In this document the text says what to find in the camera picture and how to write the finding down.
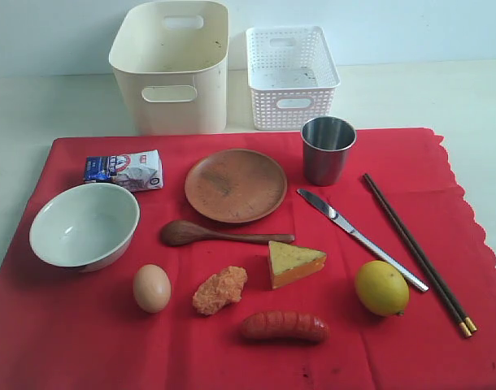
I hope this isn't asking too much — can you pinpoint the yellow cheese wedge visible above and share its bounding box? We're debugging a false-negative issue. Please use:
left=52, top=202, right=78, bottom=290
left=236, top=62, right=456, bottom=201
left=268, top=240, right=327, bottom=289

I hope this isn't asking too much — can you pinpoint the fried chicken piece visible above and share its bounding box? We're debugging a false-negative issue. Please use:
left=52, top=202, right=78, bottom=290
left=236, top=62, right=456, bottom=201
left=192, top=266, right=248, bottom=315

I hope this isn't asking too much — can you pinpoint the brown egg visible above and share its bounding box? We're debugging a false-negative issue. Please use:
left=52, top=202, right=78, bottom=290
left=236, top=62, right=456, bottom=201
left=133, top=264, right=172, bottom=314

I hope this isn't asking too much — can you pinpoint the yellow lemon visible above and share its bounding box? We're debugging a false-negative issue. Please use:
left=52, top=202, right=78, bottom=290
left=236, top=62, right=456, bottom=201
left=355, top=260, right=410, bottom=317

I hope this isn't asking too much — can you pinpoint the round wooden plate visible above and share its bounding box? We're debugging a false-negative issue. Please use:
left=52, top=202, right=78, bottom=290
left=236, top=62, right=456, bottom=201
left=185, top=149, right=288, bottom=223

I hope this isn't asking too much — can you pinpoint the stainless steel table knife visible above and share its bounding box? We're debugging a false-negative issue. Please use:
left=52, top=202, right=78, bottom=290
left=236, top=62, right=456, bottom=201
left=297, top=188, right=429, bottom=293

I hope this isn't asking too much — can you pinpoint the dark wooden spoon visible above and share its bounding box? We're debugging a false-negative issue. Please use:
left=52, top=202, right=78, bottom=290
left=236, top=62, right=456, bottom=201
left=160, top=219, right=295, bottom=246

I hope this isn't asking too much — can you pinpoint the red tablecloth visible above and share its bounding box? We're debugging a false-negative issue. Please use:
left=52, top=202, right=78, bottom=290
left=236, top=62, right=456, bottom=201
left=0, top=128, right=496, bottom=389

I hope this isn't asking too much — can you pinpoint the stainless steel cup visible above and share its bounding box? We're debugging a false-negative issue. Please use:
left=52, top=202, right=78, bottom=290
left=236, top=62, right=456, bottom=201
left=300, top=116, right=357, bottom=186

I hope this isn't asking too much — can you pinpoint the blue white milk carton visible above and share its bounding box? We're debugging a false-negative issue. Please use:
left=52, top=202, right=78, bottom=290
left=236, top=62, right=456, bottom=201
left=84, top=149, right=163, bottom=193

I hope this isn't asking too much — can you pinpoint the white perforated plastic basket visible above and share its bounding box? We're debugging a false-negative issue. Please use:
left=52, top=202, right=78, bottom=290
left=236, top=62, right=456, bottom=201
left=246, top=25, right=340, bottom=132

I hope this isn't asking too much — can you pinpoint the red grilled sausage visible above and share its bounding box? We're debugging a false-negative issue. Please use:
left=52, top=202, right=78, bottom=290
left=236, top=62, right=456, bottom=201
left=240, top=310, right=329, bottom=343

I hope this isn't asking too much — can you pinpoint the cream plastic bin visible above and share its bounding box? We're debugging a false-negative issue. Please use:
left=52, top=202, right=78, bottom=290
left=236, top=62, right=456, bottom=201
left=109, top=1, right=228, bottom=135

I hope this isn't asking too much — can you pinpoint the brown chopstick upper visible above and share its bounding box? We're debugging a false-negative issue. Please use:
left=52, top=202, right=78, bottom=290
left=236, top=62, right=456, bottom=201
left=364, top=173, right=478, bottom=333

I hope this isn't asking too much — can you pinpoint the brown chopstick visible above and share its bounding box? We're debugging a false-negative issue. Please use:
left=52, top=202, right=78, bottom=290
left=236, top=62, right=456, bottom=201
left=364, top=173, right=478, bottom=333
left=362, top=175, right=473, bottom=339

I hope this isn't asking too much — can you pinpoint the pale green ceramic bowl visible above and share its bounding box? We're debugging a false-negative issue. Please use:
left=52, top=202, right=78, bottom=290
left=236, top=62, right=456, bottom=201
left=29, top=183, right=141, bottom=272

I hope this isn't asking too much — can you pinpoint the brown chopstick lower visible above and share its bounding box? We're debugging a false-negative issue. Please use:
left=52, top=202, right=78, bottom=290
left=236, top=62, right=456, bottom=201
left=362, top=175, right=473, bottom=339

